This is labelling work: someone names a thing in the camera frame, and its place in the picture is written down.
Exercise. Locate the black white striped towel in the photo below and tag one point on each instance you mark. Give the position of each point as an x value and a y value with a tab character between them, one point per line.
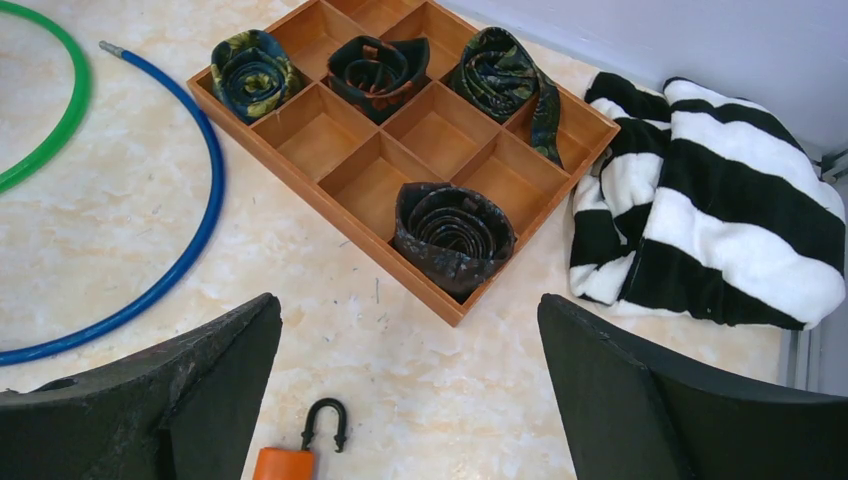
705	205

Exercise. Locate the green cable lock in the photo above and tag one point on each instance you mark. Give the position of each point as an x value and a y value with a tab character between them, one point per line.
76	110

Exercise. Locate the orange padlock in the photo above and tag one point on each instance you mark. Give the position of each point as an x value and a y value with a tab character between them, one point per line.
280	464

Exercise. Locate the rolled dark tie, front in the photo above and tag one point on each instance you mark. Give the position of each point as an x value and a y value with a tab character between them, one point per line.
455	236

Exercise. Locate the rolled dark tie, middle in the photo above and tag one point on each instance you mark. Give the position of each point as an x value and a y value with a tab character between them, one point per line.
376	77

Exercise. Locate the rolled floral tie, left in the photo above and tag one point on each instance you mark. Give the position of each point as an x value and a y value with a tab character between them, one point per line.
252	75

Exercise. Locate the wooden compartment tray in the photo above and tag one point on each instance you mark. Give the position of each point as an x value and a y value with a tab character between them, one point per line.
350	169

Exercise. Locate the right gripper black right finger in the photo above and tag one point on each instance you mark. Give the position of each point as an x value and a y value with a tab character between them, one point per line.
633	409

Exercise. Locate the rolled green tie, unrolling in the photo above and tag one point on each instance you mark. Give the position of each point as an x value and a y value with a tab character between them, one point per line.
498	76

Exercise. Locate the rolled dark tie, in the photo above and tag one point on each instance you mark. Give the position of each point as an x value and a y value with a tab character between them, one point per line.
455	236
376	77

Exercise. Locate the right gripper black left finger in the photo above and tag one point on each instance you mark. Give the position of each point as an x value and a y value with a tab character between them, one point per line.
185	408

